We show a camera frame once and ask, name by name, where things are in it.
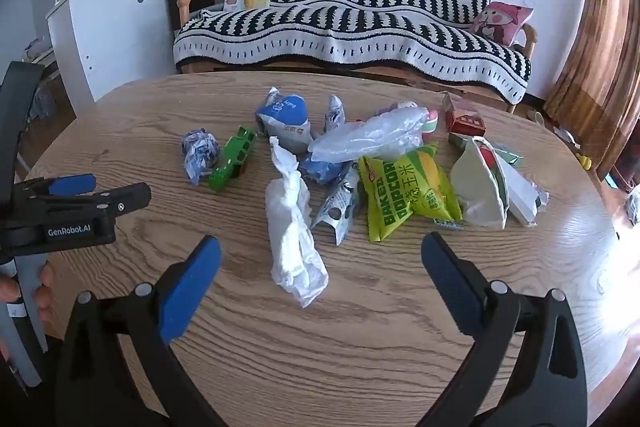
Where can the green cigarette box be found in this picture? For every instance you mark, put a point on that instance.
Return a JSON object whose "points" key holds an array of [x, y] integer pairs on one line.
{"points": [[515, 157]]}

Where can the black-white striped sofa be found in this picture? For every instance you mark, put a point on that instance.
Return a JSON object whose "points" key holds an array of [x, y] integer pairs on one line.
{"points": [[350, 27]]}

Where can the blue white snack bag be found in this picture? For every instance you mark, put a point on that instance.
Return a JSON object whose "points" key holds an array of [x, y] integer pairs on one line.
{"points": [[282, 117]]}

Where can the pink cartoon pillow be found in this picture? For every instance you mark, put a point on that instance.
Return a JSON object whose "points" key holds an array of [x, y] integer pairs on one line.
{"points": [[500, 22]]}

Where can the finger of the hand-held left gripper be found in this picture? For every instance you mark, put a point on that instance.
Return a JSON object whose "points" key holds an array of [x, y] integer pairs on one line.
{"points": [[130, 197], [72, 183]]}

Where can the white carton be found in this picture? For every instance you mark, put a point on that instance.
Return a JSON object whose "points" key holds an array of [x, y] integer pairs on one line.
{"points": [[480, 194]]}

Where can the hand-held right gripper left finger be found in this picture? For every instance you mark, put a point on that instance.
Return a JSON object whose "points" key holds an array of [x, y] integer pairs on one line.
{"points": [[192, 292]]}

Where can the pink green striped toy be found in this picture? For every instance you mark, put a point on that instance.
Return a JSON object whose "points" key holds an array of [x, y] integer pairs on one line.
{"points": [[431, 123]]}

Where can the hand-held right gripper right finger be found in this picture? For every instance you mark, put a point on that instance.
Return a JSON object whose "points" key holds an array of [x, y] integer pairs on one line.
{"points": [[450, 287]]}

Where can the clear plastic bag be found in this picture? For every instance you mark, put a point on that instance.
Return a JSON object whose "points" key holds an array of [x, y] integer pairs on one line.
{"points": [[370, 137]]}

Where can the silver spotted wrapper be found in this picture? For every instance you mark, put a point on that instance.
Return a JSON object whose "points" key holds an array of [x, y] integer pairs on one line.
{"points": [[337, 209]]}

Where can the white cabinet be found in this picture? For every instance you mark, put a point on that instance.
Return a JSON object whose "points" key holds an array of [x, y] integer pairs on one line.
{"points": [[115, 32]]}

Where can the blue crumpled wrapper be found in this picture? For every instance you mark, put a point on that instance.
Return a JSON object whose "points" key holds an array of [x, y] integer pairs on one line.
{"points": [[322, 169]]}

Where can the crumpled blue white paper ball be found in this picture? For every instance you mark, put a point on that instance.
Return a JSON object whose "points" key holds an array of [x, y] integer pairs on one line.
{"points": [[200, 152]]}

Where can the red cigarette box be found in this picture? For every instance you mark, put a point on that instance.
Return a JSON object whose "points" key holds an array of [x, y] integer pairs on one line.
{"points": [[465, 119]]}

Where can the yellow green popcorn packet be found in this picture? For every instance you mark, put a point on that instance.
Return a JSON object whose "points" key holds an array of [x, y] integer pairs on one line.
{"points": [[400, 202]]}

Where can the small silver blue wrapper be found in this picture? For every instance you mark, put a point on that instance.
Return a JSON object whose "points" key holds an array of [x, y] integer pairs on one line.
{"points": [[334, 113]]}

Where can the green toy truck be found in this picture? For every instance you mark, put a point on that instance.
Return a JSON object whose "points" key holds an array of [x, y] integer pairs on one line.
{"points": [[232, 157]]}

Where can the person's left hand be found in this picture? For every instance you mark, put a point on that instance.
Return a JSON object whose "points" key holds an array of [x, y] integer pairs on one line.
{"points": [[45, 292]]}

